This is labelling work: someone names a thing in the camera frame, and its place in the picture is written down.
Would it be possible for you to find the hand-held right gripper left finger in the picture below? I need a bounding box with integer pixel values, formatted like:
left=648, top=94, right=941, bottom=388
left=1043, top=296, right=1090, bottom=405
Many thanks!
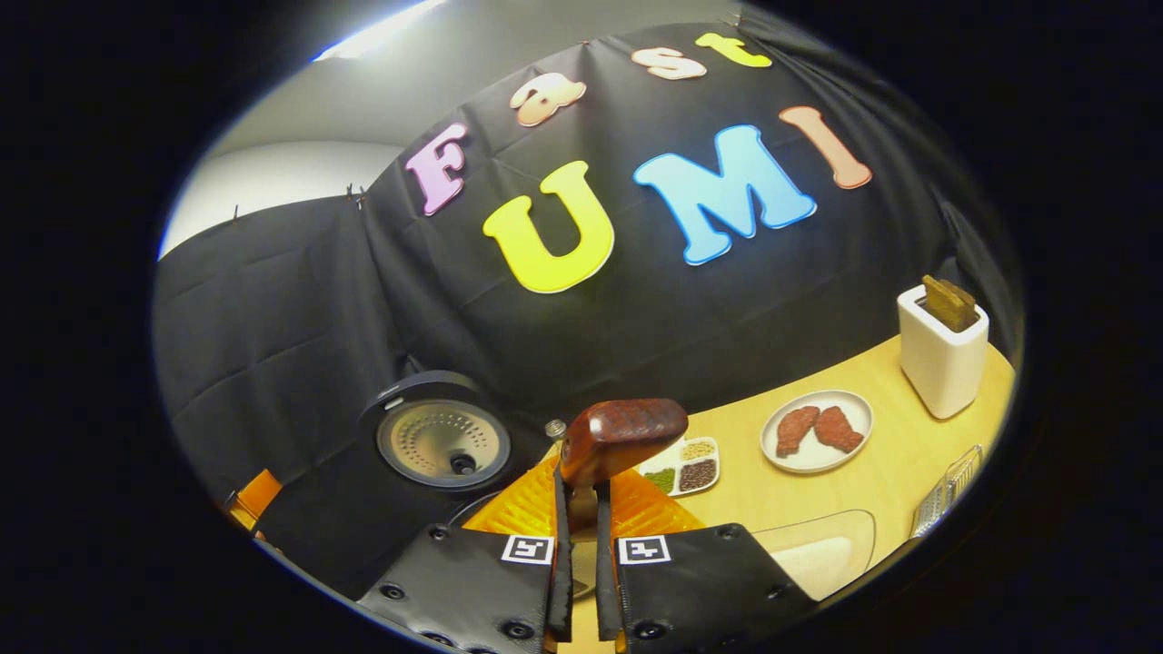
left=356, top=454, right=573, bottom=654

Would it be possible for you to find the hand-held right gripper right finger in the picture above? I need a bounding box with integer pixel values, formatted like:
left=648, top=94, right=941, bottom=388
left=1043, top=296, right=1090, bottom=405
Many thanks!
left=595, top=468, right=817, bottom=654

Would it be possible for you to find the dark grey rice cooker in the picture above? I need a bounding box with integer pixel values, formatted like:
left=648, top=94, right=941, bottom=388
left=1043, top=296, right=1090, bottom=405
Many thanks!
left=359, top=371, right=546, bottom=546

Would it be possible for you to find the brown wooden spoon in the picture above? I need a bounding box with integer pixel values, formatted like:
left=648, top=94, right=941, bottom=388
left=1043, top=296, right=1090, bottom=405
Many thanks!
left=556, top=398, right=690, bottom=537

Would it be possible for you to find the metal wire chopstick holder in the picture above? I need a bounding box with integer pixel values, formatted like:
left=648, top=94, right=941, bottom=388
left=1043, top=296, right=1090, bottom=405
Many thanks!
left=910, top=443, right=985, bottom=539

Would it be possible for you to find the white divided bean dish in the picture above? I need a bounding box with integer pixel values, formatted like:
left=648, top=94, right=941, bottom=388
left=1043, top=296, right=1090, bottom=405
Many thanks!
left=636, top=436, right=721, bottom=498

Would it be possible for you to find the white round plate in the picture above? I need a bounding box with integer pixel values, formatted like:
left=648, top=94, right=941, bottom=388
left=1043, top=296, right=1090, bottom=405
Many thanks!
left=760, top=390, right=874, bottom=475

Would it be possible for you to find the red meat piece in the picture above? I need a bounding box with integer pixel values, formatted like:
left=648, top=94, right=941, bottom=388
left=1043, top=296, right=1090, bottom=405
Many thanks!
left=814, top=405, right=865, bottom=454
left=775, top=405, right=821, bottom=458

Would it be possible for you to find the white toaster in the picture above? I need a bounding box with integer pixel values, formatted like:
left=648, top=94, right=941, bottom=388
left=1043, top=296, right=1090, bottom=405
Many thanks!
left=897, top=283, right=990, bottom=421

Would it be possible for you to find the brown toast slice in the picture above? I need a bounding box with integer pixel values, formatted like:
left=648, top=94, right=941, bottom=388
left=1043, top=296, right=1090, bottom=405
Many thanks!
left=945, top=286, right=980, bottom=332
left=921, top=275, right=964, bottom=328

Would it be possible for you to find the large ceiling light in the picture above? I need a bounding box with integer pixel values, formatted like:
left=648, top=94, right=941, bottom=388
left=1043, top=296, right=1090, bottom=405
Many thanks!
left=313, top=0, right=451, bottom=63

